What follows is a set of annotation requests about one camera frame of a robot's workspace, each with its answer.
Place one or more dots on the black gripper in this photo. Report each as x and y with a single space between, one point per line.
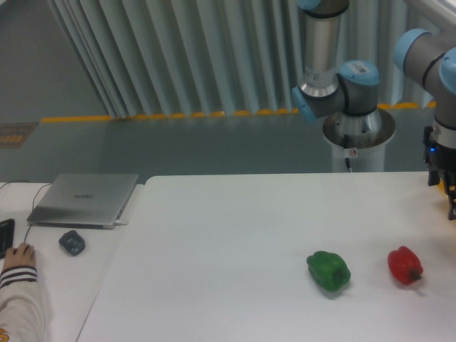
439 156

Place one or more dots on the green bell pepper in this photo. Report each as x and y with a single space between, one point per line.
328 270

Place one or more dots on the cream striped sleeve forearm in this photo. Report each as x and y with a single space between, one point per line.
22 311

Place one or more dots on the red bell pepper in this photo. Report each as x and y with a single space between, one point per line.
404 265

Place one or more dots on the silver laptop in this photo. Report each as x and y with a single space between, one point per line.
84 200

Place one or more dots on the white folding screen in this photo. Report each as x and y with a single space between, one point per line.
168 57

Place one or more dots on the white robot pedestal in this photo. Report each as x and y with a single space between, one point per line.
358 143

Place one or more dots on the person's hand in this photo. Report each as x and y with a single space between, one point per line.
22 256

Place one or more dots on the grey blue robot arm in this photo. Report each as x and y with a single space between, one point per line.
346 97

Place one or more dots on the black keyboard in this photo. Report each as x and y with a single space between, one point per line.
7 228

